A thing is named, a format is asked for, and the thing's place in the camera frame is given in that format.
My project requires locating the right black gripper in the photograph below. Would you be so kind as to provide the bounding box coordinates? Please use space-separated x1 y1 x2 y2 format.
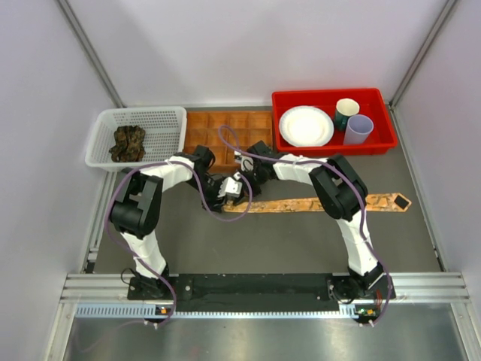
234 165 268 207

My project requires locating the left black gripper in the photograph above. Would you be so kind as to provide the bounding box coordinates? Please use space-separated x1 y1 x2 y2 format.
186 174 230 214

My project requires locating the orange patterned tie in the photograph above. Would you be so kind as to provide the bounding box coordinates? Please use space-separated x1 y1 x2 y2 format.
247 193 412 214

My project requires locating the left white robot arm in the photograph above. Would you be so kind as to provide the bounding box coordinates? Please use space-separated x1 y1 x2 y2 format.
108 145 244 300

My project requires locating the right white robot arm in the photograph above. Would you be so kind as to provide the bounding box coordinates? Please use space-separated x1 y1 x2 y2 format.
243 141 393 300

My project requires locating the orange compartment tray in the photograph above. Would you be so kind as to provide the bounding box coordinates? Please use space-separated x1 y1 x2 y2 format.
183 111 274 174

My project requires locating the white paper plate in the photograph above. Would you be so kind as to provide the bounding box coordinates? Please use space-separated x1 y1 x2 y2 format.
279 106 334 147

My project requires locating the dark camouflage tie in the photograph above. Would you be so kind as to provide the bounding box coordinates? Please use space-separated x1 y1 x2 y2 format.
109 126 146 162

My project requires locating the lavender plastic cup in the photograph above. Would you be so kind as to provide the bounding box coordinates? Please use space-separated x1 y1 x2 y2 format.
343 114 374 145

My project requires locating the green cup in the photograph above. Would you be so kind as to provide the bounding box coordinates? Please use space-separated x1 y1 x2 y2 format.
334 98 360 132

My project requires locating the white perforated plastic basket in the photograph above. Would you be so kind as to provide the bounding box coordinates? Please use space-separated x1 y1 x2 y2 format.
85 106 187 172

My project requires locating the red plastic bin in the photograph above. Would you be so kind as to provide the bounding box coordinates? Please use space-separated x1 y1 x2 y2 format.
271 88 398 157

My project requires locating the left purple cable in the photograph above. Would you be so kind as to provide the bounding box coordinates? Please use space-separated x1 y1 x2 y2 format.
106 159 253 330

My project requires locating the purple cable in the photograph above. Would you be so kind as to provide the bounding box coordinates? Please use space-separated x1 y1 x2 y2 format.
217 125 394 326
106 159 253 330

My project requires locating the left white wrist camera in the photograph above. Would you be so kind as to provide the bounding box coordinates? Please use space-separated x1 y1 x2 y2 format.
219 172 243 199

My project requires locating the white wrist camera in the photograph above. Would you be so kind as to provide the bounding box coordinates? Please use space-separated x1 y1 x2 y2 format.
234 151 254 172
219 172 243 199

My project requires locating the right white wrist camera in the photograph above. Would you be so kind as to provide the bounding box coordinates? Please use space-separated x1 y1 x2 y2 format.
234 151 254 172

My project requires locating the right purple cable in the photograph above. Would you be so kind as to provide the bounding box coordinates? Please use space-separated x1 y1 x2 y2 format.
217 125 394 326

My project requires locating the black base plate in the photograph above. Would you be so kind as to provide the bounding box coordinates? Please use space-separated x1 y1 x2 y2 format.
127 272 395 312

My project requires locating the slotted cable duct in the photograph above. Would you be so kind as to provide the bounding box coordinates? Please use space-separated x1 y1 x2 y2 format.
75 303 377 320

